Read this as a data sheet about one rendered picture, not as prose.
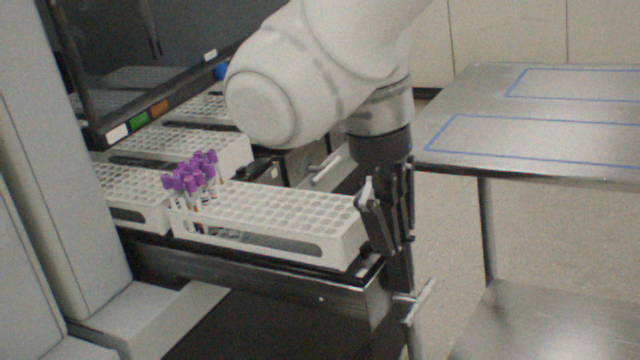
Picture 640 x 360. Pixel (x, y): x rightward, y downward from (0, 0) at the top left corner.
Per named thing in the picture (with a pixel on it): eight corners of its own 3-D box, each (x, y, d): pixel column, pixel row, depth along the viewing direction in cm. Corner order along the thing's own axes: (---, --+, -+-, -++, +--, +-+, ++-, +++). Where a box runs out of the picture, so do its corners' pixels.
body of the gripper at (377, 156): (365, 107, 87) (376, 173, 91) (331, 136, 81) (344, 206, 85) (421, 110, 83) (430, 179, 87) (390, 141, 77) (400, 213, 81)
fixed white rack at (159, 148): (101, 175, 134) (91, 146, 131) (138, 152, 141) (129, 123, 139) (223, 193, 118) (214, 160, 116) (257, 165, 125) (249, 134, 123)
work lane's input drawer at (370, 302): (33, 251, 127) (14, 208, 123) (90, 212, 137) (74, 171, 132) (402, 344, 88) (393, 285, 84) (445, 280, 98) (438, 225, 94)
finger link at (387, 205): (397, 170, 83) (391, 176, 82) (407, 250, 88) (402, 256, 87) (367, 167, 85) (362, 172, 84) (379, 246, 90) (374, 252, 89)
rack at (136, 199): (41, 216, 123) (28, 185, 120) (83, 189, 130) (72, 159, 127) (165, 242, 107) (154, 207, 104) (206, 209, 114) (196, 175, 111)
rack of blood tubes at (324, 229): (174, 244, 106) (163, 209, 103) (215, 211, 113) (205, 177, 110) (346, 279, 90) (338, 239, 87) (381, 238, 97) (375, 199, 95)
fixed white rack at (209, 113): (155, 140, 145) (147, 112, 142) (187, 120, 152) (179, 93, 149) (273, 152, 129) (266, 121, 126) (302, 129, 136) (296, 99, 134)
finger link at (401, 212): (371, 164, 86) (376, 158, 87) (384, 240, 91) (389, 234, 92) (400, 167, 84) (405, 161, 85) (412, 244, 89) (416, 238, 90)
